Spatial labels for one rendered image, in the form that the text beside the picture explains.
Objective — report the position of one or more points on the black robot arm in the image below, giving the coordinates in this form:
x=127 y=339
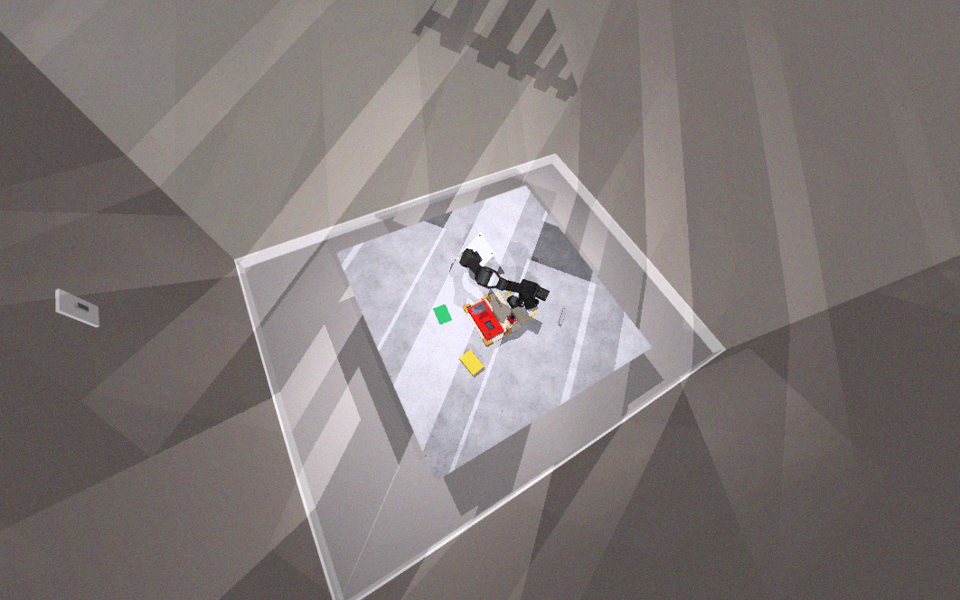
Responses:
x=526 y=288

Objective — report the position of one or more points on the green flat rectangle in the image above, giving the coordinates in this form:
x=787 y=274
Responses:
x=442 y=314

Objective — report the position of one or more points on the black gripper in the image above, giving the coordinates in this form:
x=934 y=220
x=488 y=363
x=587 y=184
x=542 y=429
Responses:
x=513 y=301

